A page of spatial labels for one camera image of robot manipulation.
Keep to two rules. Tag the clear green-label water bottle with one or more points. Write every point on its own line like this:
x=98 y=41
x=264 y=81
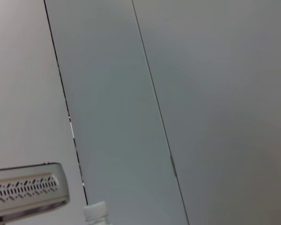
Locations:
x=96 y=213

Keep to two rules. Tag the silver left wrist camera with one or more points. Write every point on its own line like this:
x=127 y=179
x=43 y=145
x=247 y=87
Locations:
x=28 y=187

